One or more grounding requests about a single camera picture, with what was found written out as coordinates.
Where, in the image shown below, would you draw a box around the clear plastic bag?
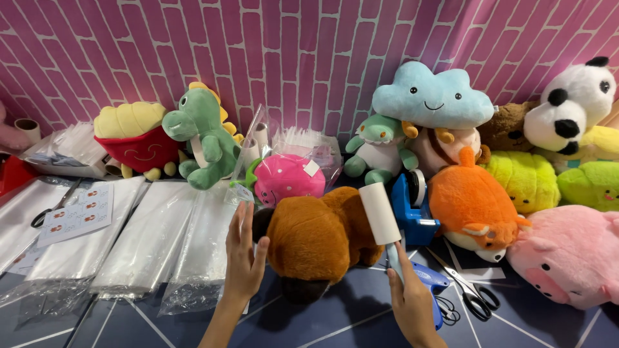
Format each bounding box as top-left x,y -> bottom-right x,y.
224,103 -> 344,209

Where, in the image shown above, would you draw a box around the black-handled scissors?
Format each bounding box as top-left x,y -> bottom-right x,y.
30,176 -> 83,229
426,246 -> 502,323

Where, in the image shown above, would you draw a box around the person's right hand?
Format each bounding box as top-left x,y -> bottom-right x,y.
387,241 -> 440,341

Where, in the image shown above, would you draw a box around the box of clear bags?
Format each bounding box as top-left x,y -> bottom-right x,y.
21,121 -> 111,179

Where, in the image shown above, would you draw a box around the thin black wire-handled snips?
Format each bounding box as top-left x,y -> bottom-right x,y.
435,295 -> 461,326

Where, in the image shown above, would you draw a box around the red french fries plush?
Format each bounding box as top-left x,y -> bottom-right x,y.
93,101 -> 183,182

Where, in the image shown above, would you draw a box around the pink pig plush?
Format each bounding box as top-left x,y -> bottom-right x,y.
505,204 -> 619,310

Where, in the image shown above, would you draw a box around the black and white panda plush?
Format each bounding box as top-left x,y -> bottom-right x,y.
523,56 -> 618,156

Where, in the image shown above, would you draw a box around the white lint roller blue handle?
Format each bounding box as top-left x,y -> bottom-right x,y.
358,182 -> 405,287

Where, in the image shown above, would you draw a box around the bright green plush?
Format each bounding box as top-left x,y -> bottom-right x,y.
556,160 -> 619,213

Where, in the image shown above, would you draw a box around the blue tagging gun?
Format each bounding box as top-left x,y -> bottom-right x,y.
410,261 -> 451,332

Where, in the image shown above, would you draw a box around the stack of clear plastic bags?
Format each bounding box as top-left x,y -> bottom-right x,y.
0,176 -> 147,312
0,175 -> 84,272
89,180 -> 200,301
158,181 -> 254,318

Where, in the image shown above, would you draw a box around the dark brown bear plush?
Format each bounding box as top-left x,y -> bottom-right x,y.
477,100 -> 540,153

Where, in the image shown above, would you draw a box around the green crocodile plush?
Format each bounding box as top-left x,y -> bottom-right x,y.
343,114 -> 420,186

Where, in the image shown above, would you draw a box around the blue cloud plush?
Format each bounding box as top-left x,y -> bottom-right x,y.
371,60 -> 495,131

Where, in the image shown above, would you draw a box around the blue tape dispenser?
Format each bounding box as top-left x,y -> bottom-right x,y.
390,169 -> 441,247

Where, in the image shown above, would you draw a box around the pink strawberry plush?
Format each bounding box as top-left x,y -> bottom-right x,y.
246,153 -> 328,209

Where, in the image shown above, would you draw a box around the brown plush toy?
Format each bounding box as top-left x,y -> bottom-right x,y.
251,186 -> 386,305

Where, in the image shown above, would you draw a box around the clear tape roll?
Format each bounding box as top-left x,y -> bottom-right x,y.
406,169 -> 427,207

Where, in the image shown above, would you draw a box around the bundle of small clear bags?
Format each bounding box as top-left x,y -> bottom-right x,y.
270,126 -> 340,156

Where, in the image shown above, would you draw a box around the orange fox plush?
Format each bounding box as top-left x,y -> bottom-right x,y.
427,146 -> 532,264

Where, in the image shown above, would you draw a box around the person's left hand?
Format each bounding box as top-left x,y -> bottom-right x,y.
225,200 -> 270,304

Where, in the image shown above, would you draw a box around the yellow-green caterpillar plush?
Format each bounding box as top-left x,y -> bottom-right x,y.
483,150 -> 562,215

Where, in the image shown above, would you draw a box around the beige plush with brown strap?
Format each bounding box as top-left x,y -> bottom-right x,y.
410,126 -> 485,180

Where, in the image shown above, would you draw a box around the green dinosaur plush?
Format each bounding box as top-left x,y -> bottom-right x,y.
162,82 -> 245,191

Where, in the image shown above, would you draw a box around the white sticker sheet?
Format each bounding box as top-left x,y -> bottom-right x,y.
36,182 -> 115,249
6,241 -> 50,276

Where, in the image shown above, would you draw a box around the yellow plush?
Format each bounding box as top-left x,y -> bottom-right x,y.
579,125 -> 619,162

